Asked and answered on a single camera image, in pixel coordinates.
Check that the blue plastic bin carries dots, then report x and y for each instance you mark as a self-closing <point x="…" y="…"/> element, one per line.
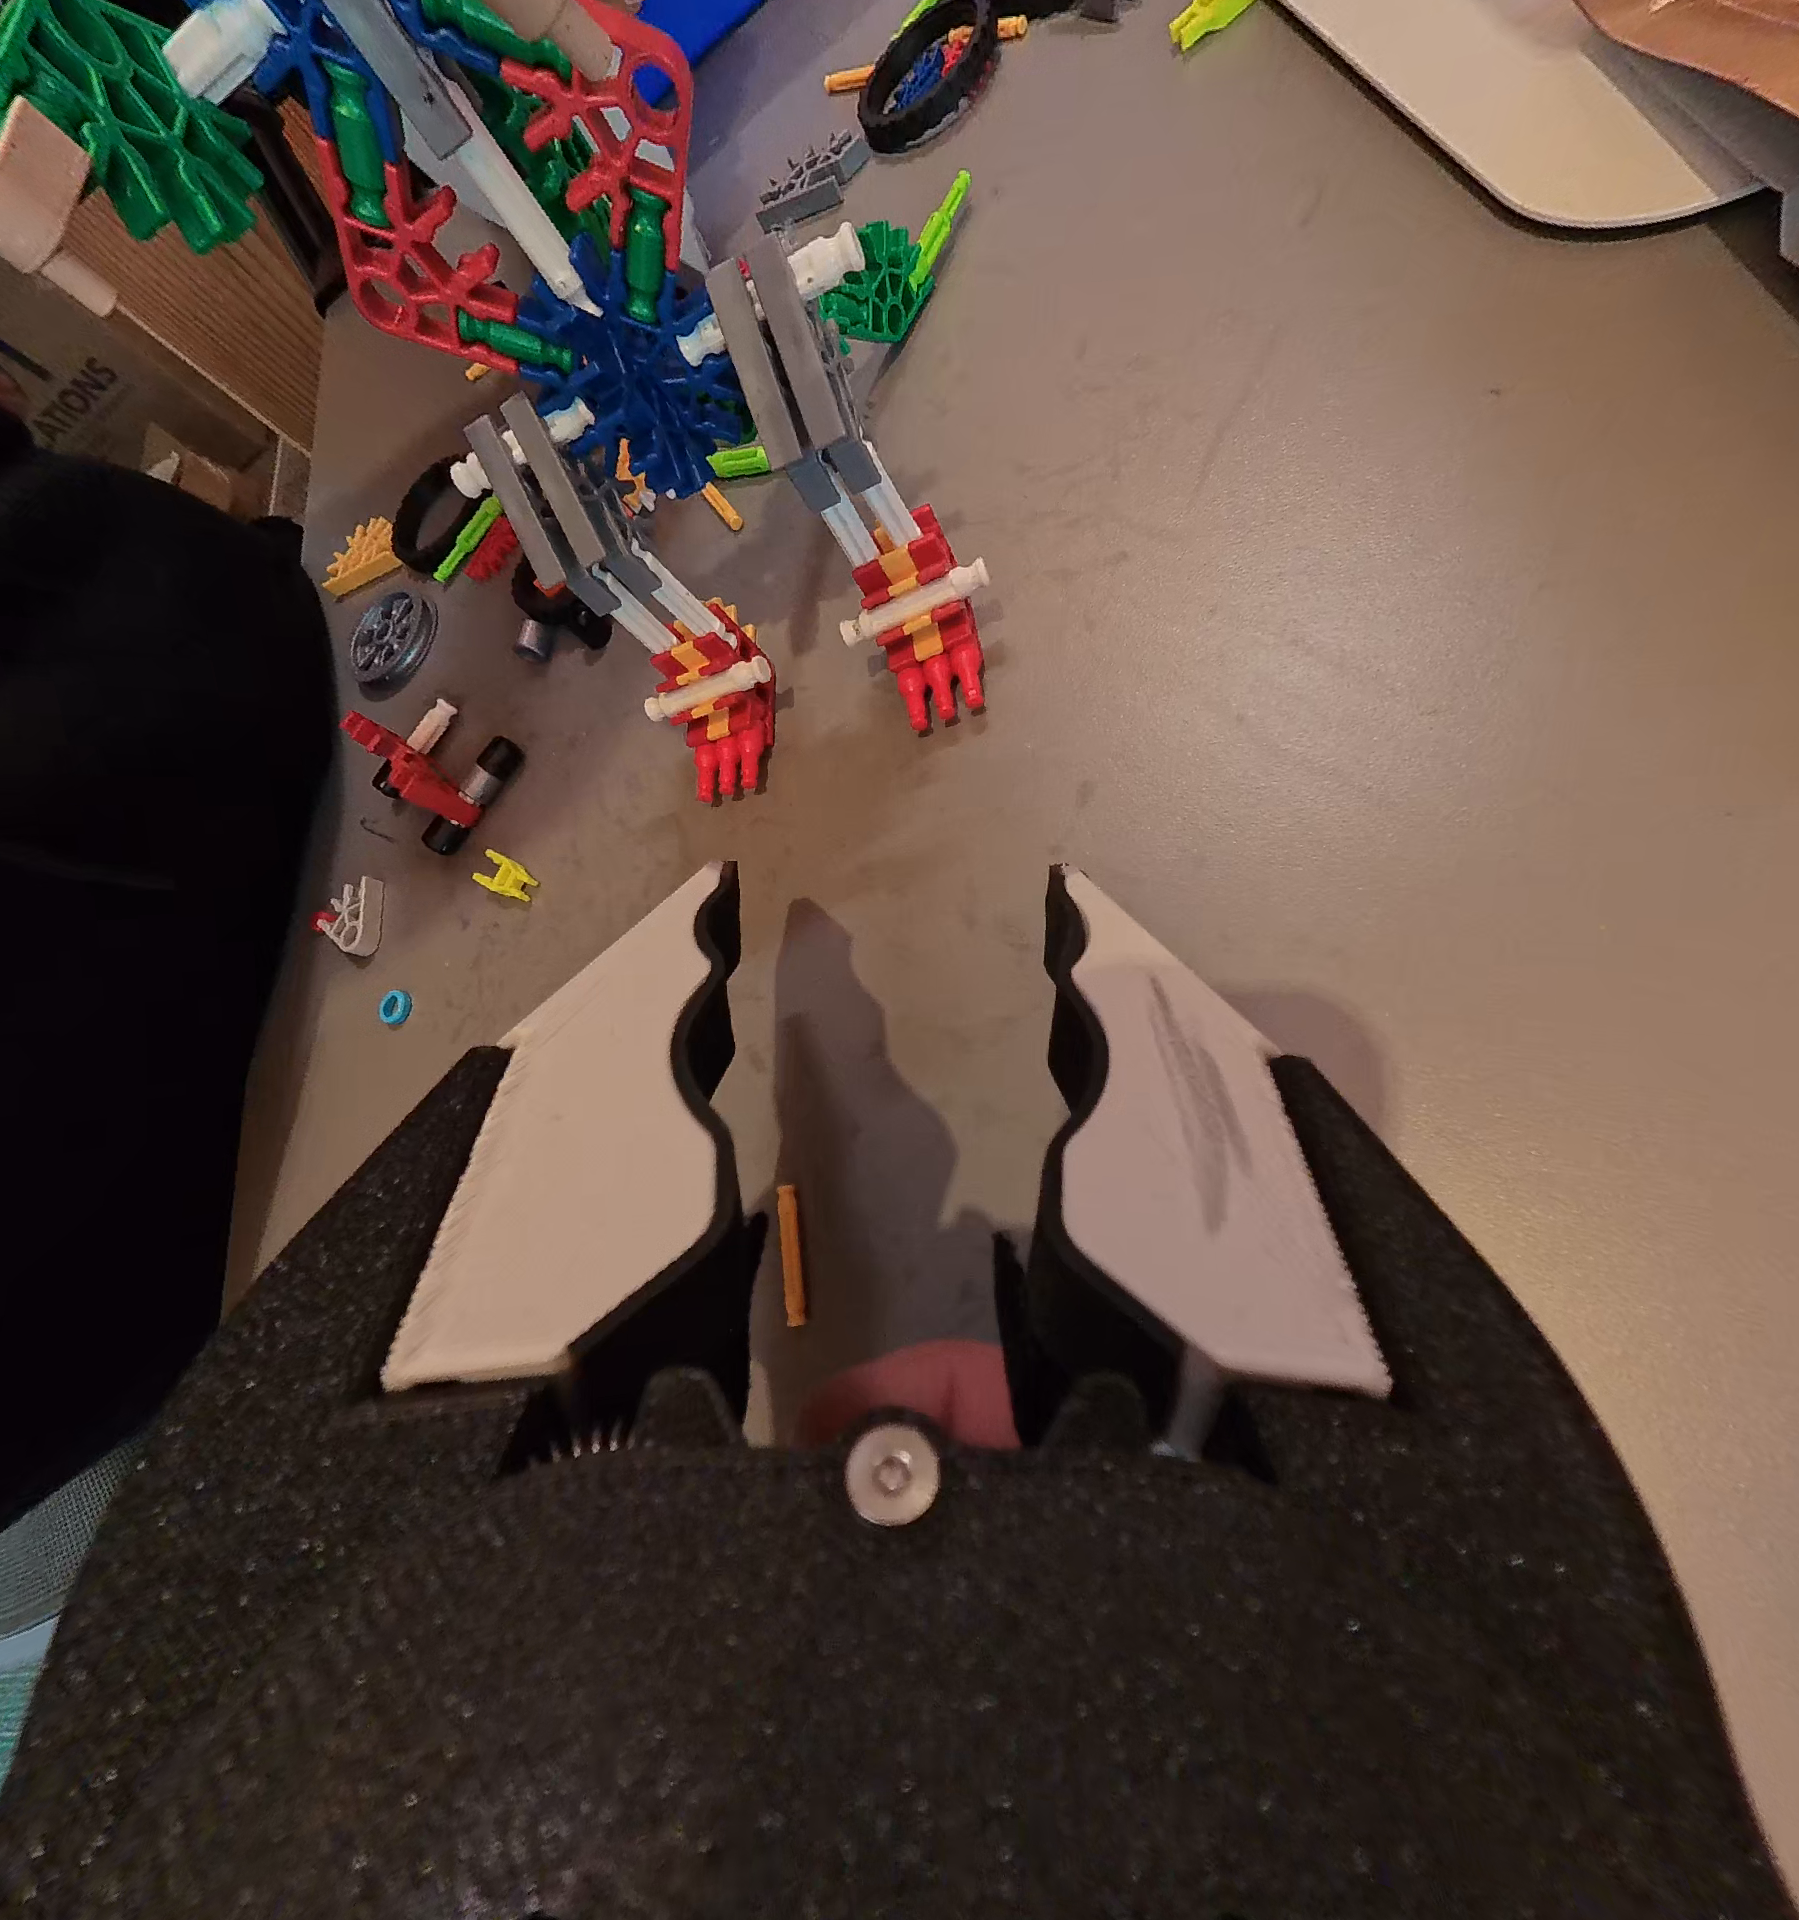
<point x="718" y="28"/>

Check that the yellow connector piece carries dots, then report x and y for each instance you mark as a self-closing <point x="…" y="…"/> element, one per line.
<point x="1208" y="17"/>

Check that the person's right hand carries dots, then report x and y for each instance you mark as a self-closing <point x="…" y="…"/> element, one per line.
<point x="915" y="1388"/>

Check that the small yellow clip connector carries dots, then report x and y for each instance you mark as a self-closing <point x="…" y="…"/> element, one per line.
<point x="507" y="875"/>

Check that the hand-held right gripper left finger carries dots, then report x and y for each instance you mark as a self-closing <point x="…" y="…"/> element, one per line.
<point x="584" y="1185"/>

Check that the colourful construction toy model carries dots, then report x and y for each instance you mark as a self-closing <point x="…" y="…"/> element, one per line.
<point x="615" y="344"/>

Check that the small black toy tyre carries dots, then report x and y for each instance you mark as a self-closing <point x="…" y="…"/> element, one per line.
<point x="411" y="517"/>

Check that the grey wheel hub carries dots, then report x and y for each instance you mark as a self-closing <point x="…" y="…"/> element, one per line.
<point x="393" y="632"/>

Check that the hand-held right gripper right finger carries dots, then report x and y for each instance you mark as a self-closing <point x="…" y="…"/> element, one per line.
<point x="1214" y="1199"/>

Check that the dark grey connector piece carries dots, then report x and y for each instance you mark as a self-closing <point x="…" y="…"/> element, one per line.
<point x="809" y="178"/>

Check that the brown paper sheet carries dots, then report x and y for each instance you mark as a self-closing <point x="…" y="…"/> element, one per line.
<point x="1739" y="60"/>

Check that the large black toy tyre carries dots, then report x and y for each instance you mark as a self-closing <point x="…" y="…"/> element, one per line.
<point x="873" y="108"/>

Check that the green fan connector assembly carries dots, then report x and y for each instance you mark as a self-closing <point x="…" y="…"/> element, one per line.
<point x="879" y="287"/>

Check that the white monitor stand base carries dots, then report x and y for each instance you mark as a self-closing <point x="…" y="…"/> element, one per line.
<point x="1514" y="120"/>

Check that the printed cardboard box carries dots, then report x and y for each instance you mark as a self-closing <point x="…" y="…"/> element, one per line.
<point x="91" y="405"/>

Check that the white and red connector piece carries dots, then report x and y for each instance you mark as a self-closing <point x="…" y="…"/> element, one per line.
<point x="355" y="917"/>

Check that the yellow fan connector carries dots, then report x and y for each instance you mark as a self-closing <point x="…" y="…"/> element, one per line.
<point x="362" y="567"/>

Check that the red toy piece assembly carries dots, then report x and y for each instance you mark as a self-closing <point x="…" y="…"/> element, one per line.
<point x="419" y="773"/>

